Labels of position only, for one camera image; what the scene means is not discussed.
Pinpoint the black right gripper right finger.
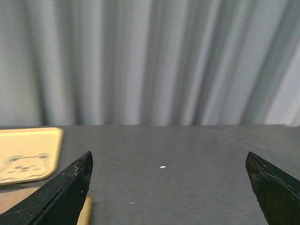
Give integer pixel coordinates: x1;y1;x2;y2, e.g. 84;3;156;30
245;152;300;225

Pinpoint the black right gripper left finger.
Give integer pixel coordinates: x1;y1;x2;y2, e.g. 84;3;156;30
0;151;93;225

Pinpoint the wooden cutting board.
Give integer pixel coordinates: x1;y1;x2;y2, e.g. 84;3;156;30
0;187;92;225

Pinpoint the yellow bear tray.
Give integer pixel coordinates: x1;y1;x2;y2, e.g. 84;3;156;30
0;127;64;186

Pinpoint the grey pleated curtain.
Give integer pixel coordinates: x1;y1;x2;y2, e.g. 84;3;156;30
0;0;300;126

